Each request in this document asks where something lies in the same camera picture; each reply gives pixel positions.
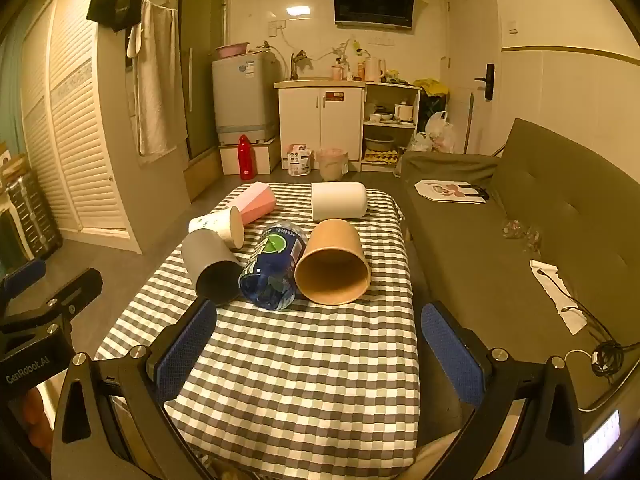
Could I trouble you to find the grey cup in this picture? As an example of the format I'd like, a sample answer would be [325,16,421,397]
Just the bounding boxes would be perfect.
[181,230,246,307]

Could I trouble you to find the white hanging towel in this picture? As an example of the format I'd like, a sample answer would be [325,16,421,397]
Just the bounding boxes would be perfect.
[135,0,178,157]

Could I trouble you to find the white paper cup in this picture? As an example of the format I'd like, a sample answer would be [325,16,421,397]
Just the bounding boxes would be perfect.
[188,206,245,250]

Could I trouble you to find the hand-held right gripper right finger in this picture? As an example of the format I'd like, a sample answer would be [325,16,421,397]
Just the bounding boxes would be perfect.
[420,301,586,480]

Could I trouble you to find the pink faceted cup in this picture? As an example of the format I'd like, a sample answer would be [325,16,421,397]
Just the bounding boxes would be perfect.
[235,182,277,226]

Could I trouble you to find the brass faucet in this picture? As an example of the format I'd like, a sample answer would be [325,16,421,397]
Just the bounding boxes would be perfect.
[291,50,313,81]

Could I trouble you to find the checkered tablecloth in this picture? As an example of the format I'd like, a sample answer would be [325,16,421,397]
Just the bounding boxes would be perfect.
[94,182,421,468]

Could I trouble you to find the trash bin with liner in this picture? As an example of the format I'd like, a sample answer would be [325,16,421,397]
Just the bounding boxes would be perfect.
[317,148,349,182]

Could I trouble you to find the dark ribbed suitcase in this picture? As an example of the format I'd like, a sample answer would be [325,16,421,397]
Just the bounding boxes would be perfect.
[5,170,63,261]

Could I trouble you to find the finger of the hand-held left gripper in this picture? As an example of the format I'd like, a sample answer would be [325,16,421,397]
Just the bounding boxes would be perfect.
[0,259,47,311]
[0,267,104,348]

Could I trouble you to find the white sink cabinet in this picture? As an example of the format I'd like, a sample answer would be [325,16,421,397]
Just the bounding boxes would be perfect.
[274,79,368,163]

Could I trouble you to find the yellow cloth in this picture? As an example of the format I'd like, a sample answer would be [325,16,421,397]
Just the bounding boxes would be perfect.
[412,78,449,97]

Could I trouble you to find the red bottle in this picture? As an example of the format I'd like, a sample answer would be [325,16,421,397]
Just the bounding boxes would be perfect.
[238,134,257,181]

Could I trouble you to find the open white shelf unit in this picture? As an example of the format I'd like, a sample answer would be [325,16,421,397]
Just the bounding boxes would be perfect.
[361,82,422,171]

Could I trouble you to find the crumpled clear plastic wrap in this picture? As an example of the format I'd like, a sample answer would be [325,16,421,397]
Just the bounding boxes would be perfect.
[502,220,543,252]

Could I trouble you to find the glass shower door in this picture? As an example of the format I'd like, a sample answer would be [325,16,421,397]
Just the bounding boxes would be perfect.
[178,0,231,158]

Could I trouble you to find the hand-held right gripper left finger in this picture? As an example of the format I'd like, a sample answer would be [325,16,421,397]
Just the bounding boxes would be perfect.
[50,297,218,480]

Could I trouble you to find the white louvered wardrobe door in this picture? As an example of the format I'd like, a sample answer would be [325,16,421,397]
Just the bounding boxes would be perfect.
[20,0,141,241]

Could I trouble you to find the black cable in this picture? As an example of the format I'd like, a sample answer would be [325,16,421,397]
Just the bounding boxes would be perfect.
[537,265,640,376]

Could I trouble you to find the white cloth pouch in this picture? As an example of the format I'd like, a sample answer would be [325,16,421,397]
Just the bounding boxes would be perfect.
[530,259,588,336]

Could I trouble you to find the pink basin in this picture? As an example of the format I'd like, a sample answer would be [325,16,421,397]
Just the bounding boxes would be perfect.
[215,41,249,60]

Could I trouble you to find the brown paper cup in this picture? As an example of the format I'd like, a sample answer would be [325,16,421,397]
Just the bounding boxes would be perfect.
[294,218,372,307]

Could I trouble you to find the white charger cable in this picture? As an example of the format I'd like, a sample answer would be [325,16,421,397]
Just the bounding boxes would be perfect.
[565,349,601,367]

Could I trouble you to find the black door lock handle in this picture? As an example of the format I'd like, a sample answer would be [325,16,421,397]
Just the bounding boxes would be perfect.
[475,63,496,101]

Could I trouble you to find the grey box with lit panel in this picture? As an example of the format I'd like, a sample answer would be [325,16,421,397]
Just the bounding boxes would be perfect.
[582,409,624,476]

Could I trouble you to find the black hanging cloth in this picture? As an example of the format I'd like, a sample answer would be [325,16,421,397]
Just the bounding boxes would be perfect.
[86,0,143,33]

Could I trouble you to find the washing machine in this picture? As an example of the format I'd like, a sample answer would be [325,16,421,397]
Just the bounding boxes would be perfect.
[211,52,281,146]

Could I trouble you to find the white plastic bag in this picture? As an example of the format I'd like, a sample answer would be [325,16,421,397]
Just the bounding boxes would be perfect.
[407,111,457,153]

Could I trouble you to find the blue clear plastic cup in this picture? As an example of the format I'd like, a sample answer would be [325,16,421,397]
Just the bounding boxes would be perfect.
[239,223,307,311]

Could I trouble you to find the broom stick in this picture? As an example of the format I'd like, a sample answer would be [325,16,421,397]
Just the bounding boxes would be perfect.
[462,92,474,155]

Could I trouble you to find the tissue roll pack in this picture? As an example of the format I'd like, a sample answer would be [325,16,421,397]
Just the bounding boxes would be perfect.
[287,144,315,177]

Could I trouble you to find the olive green sofa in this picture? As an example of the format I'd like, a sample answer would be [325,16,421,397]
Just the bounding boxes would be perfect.
[395,118,640,411]

